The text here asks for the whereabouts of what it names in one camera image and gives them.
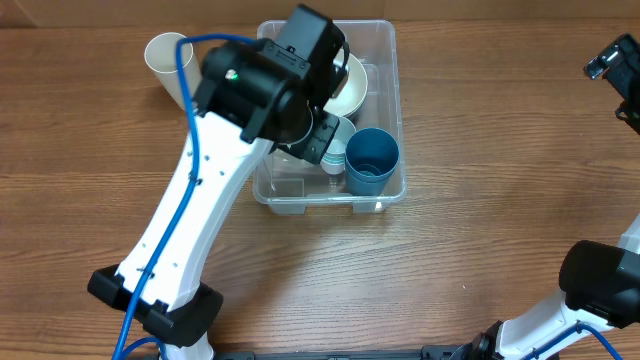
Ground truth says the light blue small cup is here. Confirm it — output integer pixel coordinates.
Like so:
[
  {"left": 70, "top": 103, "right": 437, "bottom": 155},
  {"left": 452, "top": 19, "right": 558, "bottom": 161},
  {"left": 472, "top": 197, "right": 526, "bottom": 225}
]
[{"left": 321, "top": 153, "right": 345, "bottom": 166}]

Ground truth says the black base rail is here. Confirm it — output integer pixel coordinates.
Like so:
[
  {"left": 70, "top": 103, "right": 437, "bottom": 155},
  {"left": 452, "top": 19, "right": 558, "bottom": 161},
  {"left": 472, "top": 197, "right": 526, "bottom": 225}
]
[{"left": 214, "top": 344, "right": 471, "bottom": 360}]

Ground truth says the mint green small cup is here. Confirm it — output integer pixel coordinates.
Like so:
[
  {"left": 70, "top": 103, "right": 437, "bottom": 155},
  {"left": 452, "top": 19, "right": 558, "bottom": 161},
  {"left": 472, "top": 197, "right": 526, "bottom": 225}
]
[{"left": 322, "top": 148, "right": 345, "bottom": 163}]

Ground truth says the dark blue tall cup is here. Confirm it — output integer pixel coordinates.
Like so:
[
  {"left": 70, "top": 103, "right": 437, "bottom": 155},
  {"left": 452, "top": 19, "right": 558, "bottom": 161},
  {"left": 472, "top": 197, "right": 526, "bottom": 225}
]
[
  {"left": 346, "top": 164, "right": 392, "bottom": 196},
  {"left": 345, "top": 128, "right": 400, "bottom": 183}
]

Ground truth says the dark blue tall cup front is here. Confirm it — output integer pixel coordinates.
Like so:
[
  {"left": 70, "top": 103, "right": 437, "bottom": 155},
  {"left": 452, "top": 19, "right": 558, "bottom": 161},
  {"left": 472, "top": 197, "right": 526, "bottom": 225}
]
[{"left": 346, "top": 164, "right": 392, "bottom": 196}]

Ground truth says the clear plastic storage bin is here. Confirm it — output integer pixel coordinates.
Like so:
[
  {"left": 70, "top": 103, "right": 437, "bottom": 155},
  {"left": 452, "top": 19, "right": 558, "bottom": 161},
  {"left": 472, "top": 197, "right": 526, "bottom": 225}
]
[{"left": 252, "top": 19, "right": 407, "bottom": 215}]

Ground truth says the cream bowl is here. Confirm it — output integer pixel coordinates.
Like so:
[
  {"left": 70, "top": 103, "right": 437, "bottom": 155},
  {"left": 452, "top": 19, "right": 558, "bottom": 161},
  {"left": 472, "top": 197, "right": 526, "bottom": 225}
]
[
  {"left": 324, "top": 99, "right": 365, "bottom": 119},
  {"left": 328, "top": 54, "right": 368, "bottom": 102}
]

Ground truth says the cream tall cup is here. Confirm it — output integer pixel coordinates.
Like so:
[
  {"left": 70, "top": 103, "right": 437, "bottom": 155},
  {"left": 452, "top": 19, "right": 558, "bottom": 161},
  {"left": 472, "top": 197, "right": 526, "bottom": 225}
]
[{"left": 144, "top": 32, "right": 202, "bottom": 110}]

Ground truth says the pink small cup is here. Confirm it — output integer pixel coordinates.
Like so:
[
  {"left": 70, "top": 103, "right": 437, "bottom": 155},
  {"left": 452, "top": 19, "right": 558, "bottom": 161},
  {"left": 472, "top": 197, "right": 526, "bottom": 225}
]
[{"left": 320, "top": 162, "right": 345, "bottom": 175}]

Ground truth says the grey small cup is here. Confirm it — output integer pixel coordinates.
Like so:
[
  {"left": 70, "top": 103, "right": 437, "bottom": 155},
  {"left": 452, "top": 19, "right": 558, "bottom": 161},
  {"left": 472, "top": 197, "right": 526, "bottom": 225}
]
[{"left": 325, "top": 117, "right": 356, "bottom": 156}]

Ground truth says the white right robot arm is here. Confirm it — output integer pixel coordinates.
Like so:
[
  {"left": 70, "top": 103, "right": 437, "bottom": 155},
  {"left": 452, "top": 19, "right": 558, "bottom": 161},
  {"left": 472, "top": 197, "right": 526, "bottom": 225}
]
[{"left": 451, "top": 220, "right": 639, "bottom": 360}]

